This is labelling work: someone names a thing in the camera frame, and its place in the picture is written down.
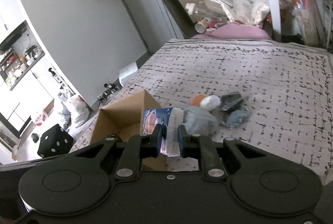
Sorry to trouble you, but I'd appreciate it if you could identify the white plastic item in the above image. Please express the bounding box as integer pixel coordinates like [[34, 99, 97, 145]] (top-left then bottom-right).
[[200, 95, 221, 112]]

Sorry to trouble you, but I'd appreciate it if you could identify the pink pillow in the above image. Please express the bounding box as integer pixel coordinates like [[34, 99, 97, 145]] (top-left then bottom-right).
[[192, 23, 271, 40]]

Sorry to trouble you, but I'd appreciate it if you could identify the black dice cushion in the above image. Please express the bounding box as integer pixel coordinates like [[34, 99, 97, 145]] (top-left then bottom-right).
[[37, 124, 73, 158]]

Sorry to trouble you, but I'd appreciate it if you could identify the dark grey bagged cloth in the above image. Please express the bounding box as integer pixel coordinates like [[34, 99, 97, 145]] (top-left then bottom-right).
[[217, 92, 244, 112]]

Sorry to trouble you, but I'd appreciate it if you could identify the patterned grey bedspread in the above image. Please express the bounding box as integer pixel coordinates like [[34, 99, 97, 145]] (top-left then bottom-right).
[[70, 38, 333, 185]]

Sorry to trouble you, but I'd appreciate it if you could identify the silver box beside bed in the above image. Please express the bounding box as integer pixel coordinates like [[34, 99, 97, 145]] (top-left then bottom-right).
[[119, 62, 138, 86]]

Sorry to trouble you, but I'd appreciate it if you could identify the brown cardboard box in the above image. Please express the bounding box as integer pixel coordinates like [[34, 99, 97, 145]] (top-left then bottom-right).
[[89, 89, 170, 172]]

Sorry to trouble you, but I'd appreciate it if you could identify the clear plastic bottle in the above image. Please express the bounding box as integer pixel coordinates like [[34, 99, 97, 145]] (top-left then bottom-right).
[[185, 1, 225, 22]]

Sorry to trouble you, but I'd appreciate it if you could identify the blue grey knitted cloth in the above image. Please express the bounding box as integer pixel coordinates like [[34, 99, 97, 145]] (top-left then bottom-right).
[[221, 106, 249, 128]]

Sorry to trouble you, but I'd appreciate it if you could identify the white plastic bag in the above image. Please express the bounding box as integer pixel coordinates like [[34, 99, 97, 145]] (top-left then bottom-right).
[[59, 93, 90, 128]]

